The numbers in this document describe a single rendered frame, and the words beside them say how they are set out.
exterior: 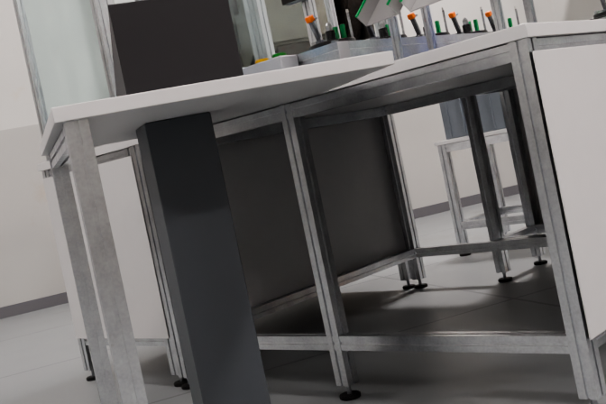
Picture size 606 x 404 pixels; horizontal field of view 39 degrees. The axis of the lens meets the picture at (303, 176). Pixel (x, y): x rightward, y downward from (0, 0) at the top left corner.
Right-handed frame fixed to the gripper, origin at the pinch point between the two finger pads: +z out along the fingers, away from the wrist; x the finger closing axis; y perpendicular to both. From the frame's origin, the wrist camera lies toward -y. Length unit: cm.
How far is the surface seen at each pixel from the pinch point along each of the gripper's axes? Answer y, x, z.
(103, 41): 15, -87, -17
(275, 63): 32.0, -6.2, 4.1
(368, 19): 14.0, 13.8, 11.0
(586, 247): 62, 68, 56
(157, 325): 80, -88, 57
